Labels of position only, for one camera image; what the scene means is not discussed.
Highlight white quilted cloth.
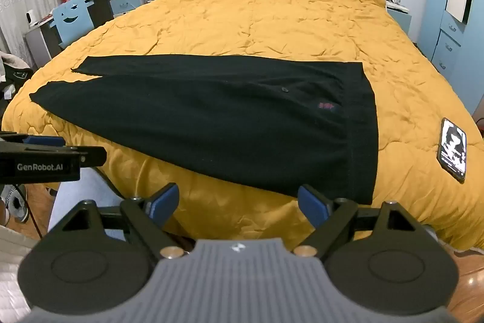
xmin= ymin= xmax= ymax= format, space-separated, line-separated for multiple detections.
xmin=0 ymin=225 xmax=43 ymax=323

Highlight blue wardrobe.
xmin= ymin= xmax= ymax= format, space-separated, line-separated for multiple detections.
xmin=418 ymin=0 xmax=484 ymax=115

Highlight smartphone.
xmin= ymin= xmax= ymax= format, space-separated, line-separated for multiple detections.
xmin=437 ymin=117 xmax=468 ymax=183

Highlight grey desk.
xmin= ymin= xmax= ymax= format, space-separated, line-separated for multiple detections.
xmin=25 ymin=0 xmax=143 ymax=70

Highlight black pants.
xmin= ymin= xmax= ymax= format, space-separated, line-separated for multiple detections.
xmin=29 ymin=55 xmax=379 ymax=206

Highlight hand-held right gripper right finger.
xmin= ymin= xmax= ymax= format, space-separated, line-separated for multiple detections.
xmin=293 ymin=185 xmax=426 ymax=259

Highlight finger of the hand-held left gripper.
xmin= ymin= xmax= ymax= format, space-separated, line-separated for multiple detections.
xmin=62 ymin=146 xmax=107 ymax=169
xmin=0 ymin=133 xmax=66 ymax=149

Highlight yellow quilt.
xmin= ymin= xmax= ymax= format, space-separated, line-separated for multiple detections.
xmin=2 ymin=0 xmax=484 ymax=252

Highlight blue nightstand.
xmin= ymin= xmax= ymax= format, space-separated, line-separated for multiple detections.
xmin=386 ymin=1 xmax=414 ymax=44

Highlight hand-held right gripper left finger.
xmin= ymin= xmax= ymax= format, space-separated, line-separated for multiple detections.
xmin=62 ymin=182 xmax=187 ymax=260

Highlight dark clothes pile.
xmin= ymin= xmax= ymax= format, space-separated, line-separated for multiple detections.
xmin=0 ymin=51 xmax=34 ymax=101

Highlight grey shoes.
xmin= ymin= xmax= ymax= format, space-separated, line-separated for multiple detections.
xmin=5 ymin=190 xmax=31 ymax=224

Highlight person's jeans leg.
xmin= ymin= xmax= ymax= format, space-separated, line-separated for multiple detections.
xmin=47 ymin=168 xmax=127 ymax=241

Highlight blue chair with smiley face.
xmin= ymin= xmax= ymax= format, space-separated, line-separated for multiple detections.
xmin=51 ymin=0 xmax=95 ymax=48

